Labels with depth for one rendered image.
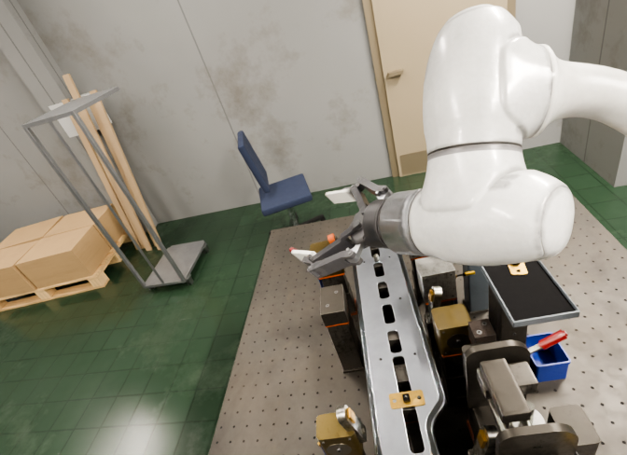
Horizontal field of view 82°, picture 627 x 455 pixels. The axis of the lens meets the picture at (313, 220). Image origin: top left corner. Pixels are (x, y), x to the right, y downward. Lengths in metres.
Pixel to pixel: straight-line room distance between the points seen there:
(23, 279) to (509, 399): 4.21
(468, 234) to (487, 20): 0.22
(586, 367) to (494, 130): 1.14
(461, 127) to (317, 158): 3.38
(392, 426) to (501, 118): 0.76
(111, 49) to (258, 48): 1.35
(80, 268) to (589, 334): 3.84
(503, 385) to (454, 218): 0.47
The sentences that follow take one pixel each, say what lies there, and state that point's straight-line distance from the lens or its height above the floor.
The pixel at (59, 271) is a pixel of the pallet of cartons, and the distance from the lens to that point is 4.24.
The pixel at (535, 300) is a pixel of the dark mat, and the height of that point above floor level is 1.16.
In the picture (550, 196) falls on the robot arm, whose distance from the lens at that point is 0.40.
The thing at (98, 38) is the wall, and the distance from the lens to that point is 4.06.
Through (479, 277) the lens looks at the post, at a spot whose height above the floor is 0.89.
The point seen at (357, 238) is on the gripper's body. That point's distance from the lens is 0.55.
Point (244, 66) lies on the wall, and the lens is 3.58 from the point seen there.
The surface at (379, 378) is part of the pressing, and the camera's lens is 1.06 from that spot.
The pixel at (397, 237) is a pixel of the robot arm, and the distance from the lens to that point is 0.48.
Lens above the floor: 1.90
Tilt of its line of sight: 33 degrees down
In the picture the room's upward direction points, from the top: 19 degrees counter-clockwise
